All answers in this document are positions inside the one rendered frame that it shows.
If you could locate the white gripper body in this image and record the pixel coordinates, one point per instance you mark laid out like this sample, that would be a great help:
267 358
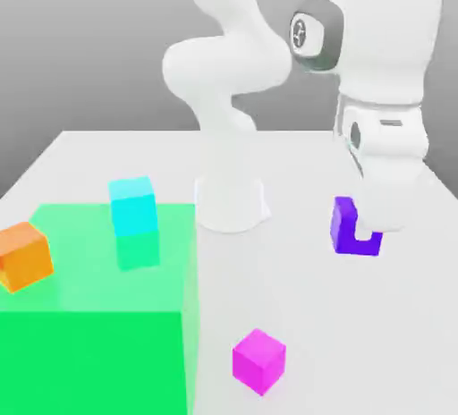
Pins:
388 189

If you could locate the small purple cube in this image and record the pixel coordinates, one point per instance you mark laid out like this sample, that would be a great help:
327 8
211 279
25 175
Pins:
344 232

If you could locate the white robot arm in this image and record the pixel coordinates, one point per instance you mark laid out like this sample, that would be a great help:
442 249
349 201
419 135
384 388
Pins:
229 64

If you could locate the small magenta cube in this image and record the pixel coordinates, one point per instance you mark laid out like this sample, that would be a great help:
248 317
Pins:
258 363

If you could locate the small cyan cube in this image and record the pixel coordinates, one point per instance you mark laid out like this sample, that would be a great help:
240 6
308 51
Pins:
134 211

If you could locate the small orange cube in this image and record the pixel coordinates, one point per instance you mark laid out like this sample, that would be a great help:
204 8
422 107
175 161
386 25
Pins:
25 259

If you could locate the large green box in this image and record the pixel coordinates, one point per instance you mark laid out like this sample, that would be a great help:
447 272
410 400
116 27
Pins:
89 357

